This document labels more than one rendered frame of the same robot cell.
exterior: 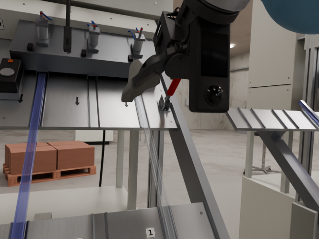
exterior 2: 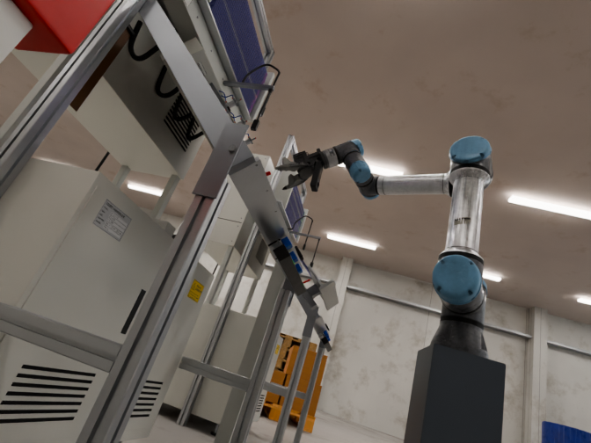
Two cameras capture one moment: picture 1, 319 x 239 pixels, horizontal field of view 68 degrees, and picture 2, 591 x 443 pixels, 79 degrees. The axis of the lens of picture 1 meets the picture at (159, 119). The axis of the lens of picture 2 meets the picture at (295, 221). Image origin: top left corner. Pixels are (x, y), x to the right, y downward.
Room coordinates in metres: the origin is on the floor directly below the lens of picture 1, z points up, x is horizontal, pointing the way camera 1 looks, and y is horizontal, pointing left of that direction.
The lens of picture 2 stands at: (-0.41, 0.92, 0.34)
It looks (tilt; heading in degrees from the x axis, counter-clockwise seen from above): 24 degrees up; 307
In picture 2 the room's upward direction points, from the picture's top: 19 degrees clockwise
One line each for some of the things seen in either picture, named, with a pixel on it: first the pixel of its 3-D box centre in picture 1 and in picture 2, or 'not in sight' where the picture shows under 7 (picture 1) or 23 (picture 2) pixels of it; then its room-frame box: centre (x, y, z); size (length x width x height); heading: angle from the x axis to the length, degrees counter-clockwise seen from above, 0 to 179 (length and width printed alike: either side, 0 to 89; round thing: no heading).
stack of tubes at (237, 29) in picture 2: not in sight; (230, 47); (0.69, 0.29, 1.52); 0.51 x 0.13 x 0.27; 110
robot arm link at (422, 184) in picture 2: not in sight; (419, 185); (-0.05, -0.22, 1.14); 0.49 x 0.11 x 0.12; 0
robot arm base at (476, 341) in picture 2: not in sight; (459, 338); (-0.25, -0.22, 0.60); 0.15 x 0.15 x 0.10
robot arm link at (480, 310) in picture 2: not in sight; (463, 299); (-0.25, -0.22, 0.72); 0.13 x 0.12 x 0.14; 90
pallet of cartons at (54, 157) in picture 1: (50, 159); not in sight; (3.42, 1.56, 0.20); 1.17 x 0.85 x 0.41; 122
